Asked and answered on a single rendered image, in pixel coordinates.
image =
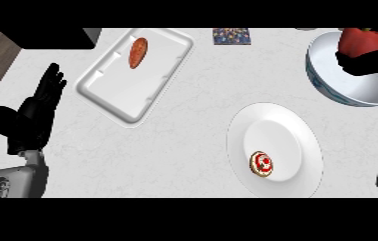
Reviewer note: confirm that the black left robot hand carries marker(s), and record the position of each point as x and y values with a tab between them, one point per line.
36	115

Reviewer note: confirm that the red bell pepper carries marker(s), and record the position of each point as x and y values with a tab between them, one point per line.
357	41

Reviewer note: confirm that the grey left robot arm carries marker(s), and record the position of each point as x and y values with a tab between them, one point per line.
27	180

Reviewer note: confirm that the white plate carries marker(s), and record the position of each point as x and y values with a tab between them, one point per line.
283	131

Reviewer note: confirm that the white blue-patterned bowl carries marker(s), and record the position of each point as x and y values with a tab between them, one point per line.
327	75

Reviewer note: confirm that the black appliance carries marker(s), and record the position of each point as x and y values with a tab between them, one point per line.
50	37

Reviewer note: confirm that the white tray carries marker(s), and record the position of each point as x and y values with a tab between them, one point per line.
143	85

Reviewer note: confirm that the orange-brown sweet potato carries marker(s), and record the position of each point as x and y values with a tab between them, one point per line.
138	52

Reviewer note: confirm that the blue patterned square box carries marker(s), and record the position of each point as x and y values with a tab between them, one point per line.
233	36

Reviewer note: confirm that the red-topped cupcake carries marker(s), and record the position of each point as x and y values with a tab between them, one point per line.
262	164

